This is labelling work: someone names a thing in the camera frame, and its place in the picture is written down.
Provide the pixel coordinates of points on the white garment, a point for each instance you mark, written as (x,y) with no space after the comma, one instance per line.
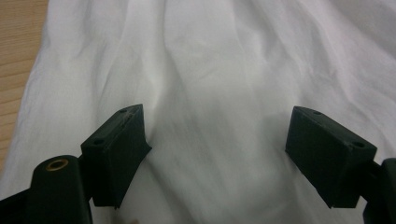
(218,62)

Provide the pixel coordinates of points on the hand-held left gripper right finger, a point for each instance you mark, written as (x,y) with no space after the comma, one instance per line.
(327,155)

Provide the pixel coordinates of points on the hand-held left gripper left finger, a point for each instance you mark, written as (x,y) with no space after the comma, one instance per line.
(115,155)

